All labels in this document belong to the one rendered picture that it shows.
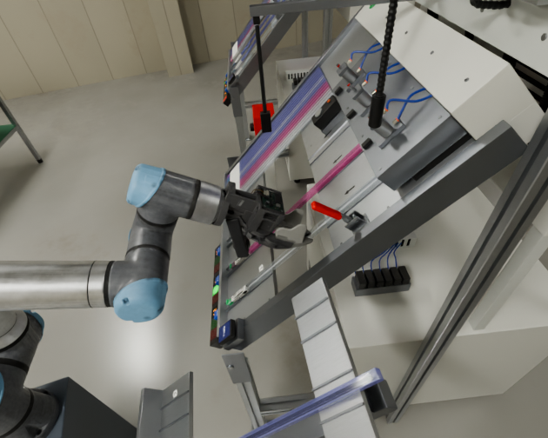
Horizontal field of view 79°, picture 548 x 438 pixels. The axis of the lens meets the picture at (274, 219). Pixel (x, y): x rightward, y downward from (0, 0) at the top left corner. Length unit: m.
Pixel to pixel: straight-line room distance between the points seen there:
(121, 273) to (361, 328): 0.65
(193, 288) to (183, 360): 0.39
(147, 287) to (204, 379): 1.11
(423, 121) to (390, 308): 0.61
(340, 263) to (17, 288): 0.51
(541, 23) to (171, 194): 0.54
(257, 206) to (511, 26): 0.44
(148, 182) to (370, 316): 0.70
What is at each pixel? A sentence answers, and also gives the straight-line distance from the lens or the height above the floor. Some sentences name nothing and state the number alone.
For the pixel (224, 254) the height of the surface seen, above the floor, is 0.73.
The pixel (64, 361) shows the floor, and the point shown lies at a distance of 1.94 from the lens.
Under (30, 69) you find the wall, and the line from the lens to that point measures 4.91.
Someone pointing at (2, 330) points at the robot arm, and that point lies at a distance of 1.01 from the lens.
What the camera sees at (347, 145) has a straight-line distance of 0.77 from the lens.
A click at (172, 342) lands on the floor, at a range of 1.75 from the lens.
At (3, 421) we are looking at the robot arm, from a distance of 1.05.
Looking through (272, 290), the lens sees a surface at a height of 0.86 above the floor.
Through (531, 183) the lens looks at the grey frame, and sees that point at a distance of 0.58.
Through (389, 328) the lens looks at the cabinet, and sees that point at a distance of 1.00.
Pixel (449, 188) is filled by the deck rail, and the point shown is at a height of 1.15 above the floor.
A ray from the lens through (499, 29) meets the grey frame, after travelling 0.60.
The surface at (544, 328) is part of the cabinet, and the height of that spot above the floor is 0.60.
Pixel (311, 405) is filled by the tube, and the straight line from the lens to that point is 0.51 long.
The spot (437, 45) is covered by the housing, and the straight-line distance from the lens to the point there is 0.63.
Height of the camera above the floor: 1.48
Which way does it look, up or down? 44 degrees down
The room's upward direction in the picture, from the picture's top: 6 degrees counter-clockwise
